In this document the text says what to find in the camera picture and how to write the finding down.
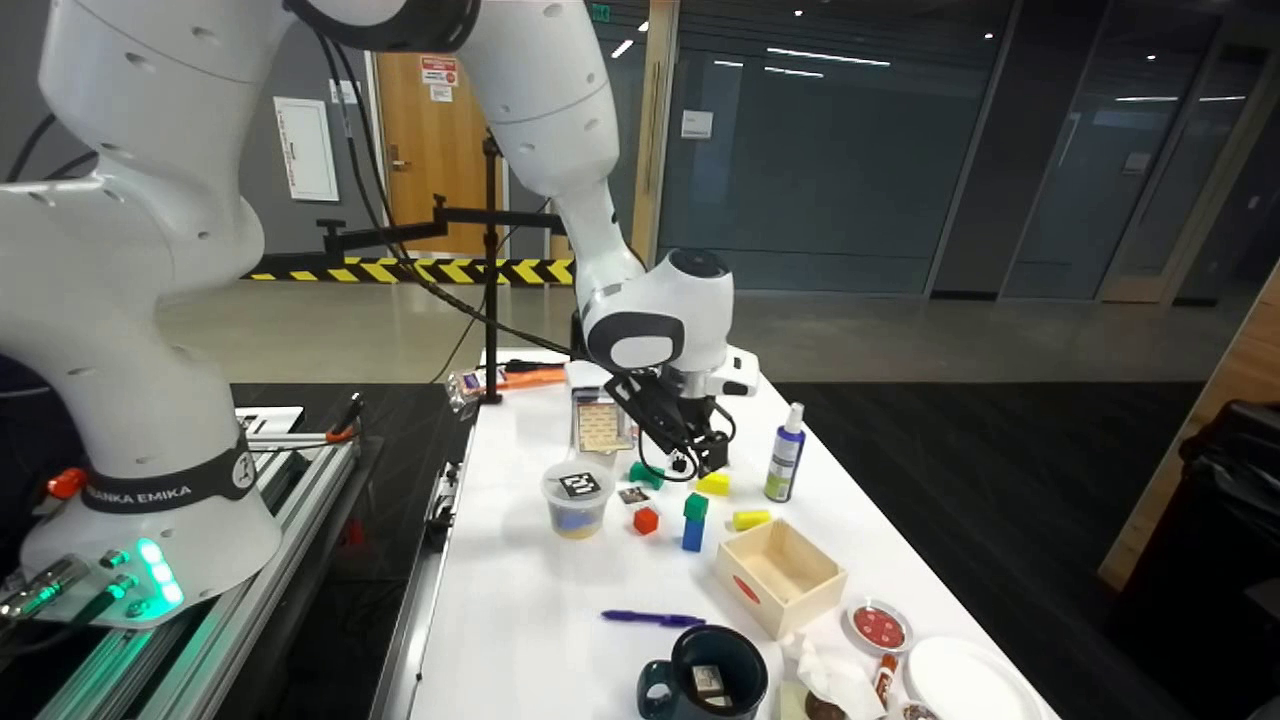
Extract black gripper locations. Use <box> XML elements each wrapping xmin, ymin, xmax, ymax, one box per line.
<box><xmin>609</xmin><ymin>368</ymin><xmax>740</xmax><ymax>483</ymax></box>

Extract dark blue bottle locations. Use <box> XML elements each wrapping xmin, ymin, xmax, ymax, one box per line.
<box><xmin>759</xmin><ymin>400</ymin><xmax>810</xmax><ymax>510</ymax></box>

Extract clear plastic container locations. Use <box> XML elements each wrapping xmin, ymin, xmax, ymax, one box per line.
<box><xmin>563</xmin><ymin>377</ymin><xmax>630</xmax><ymax>461</ymax></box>

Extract light wooden box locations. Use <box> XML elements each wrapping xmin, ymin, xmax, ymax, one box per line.
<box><xmin>706</xmin><ymin>512</ymin><xmax>851</xmax><ymax>645</ymax></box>

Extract purple pen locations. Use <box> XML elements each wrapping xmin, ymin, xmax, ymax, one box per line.
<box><xmin>596</xmin><ymin>606</ymin><xmax>711</xmax><ymax>633</ymax></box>

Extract orange tool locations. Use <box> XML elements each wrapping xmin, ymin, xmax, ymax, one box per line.
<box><xmin>497</xmin><ymin>366</ymin><xmax>571</xmax><ymax>393</ymax></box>

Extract black mug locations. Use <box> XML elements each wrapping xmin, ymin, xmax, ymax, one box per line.
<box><xmin>666</xmin><ymin>622</ymin><xmax>774</xmax><ymax>720</ymax></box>

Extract small red bowl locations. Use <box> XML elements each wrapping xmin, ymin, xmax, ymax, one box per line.
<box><xmin>840</xmin><ymin>596</ymin><xmax>920</xmax><ymax>662</ymax></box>

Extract crumpled white cloth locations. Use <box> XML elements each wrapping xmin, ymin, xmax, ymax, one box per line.
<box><xmin>774</xmin><ymin>627</ymin><xmax>887</xmax><ymax>720</ymax></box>

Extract small red toy pieces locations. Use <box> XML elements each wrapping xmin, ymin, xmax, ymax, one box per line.
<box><xmin>869</xmin><ymin>649</ymin><xmax>906</xmax><ymax>714</ymax></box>

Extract black work bench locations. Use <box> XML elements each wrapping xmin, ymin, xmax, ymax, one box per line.
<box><xmin>223</xmin><ymin>379</ymin><xmax>464</xmax><ymax>720</ymax></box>

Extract yellow black striped barrier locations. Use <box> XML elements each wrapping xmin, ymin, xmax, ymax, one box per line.
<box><xmin>239</xmin><ymin>247</ymin><xmax>579</xmax><ymax>292</ymax></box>

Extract white plate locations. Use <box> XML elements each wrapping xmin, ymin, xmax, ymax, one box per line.
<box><xmin>899</xmin><ymin>633</ymin><xmax>1031</xmax><ymax>720</ymax></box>

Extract wooden door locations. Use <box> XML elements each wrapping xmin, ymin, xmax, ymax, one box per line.
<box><xmin>363</xmin><ymin>47</ymin><xmax>504</xmax><ymax>260</ymax></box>

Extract red white door sign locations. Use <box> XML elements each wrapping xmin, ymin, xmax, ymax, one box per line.
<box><xmin>416</xmin><ymin>53</ymin><xmax>464</xmax><ymax>107</ymax></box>

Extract black office chair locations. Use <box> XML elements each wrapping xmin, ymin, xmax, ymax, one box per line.
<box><xmin>1111</xmin><ymin>397</ymin><xmax>1280</xmax><ymax>720</ymax></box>

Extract orange clip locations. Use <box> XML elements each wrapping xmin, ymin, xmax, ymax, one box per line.
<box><xmin>44</xmin><ymin>464</ymin><xmax>92</xmax><ymax>510</ymax></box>

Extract black camera stand with arm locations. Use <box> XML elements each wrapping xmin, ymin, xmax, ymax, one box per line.
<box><xmin>316</xmin><ymin>124</ymin><xmax>574</xmax><ymax>408</ymax></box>

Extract teal ring object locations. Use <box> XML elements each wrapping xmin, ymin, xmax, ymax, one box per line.
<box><xmin>630</xmin><ymin>655</ymin><xmax>682</xmax><ymax>720</ymax></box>

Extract red handled screwdriver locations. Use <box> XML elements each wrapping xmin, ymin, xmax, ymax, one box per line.
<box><xmin>321</xmin><ymin>387</ymin><xmax>368</xmax><ymax>449</ymax></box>

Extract aluminium rail frame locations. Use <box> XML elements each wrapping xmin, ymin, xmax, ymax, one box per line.
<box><xmin>31</xmin><ymin>400</ymin><xmax>368</xmax><ymax>720</ymax></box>

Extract white wall panel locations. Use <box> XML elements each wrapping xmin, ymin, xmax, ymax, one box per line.
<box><xmin>269</xmin><ymin>93</ymin><xmax>344</xmax><ymax>209</ymax></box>

